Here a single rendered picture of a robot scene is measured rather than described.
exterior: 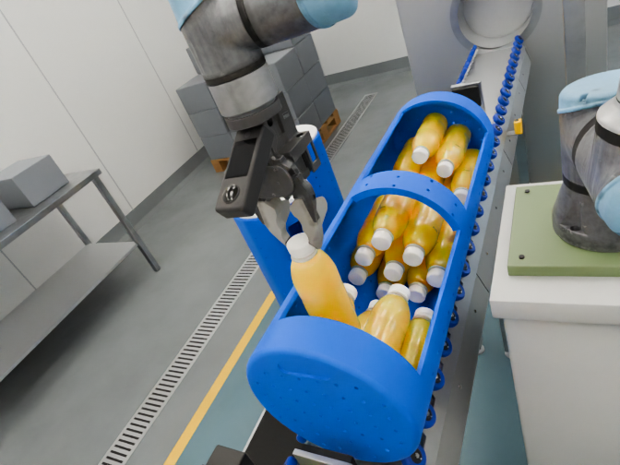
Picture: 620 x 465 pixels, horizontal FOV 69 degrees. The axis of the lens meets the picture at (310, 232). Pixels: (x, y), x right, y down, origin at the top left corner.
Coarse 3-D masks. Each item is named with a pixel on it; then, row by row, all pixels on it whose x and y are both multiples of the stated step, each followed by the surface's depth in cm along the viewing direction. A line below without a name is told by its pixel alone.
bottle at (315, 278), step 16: (320, 256) 64; (304, 272) 64; (320, 272) 64; (336, 272) 66; (304, 288) 65; (320, 288) 64; (336, 288) 66; (304, 304) 68; (320, 304) 66; (336, 304) 67; (336, 320) 68; (352, 320) 70
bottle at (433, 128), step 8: (424, 120) 121; (432, 120) 119; (440, 120) 120; (424, 128) 116; (432, 128) 116; (440, 128) 117; (416, 136) 115; (424, 136) 113; (432, 136) 113; (440, 136) 116; (416, 144) 113; (424, 144) 112; (432, 144) 112; (432, 152) 113
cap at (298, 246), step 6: (300, 234) 65; (294, 240) 64; (300, 240) 64; (306, 240) 63; (288, 246) 63; (294, 246) 63; (300, 246) 62; (306, 246) 62; (312, 246) 63; (294, 252) 63; (300, 252) 63; (306, 252) 63; (312, 252) 63
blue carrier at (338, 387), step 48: (432, 96) 118; (384, 144) 109; (480, 144) 124; (384, 192) 89; (432, 192) 88; (480, 192) 103; (336, 240) 101; (288, 336) 65; (336, 336) 62; (432, 336) 70; (288, 384) 68; (336, 384) 63; (384, 384) 59; (432, 384) 68; (336, 432) 72; (384, 432) 66
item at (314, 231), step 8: (296, 200) 58; (320, 200) 63; (296, 208) 59; (304, 208) 59; (320, 208) 63; (296, 216) 60; (304, 216) 60; (320, 216) 62; (304, 224) 61; (312, 224) 60; (320, 224) 61; (304, 232) 62; (312, 232) 61; (320, 232) 61; (312, 240) 62; (320, 240) 62; (320, 248) 64
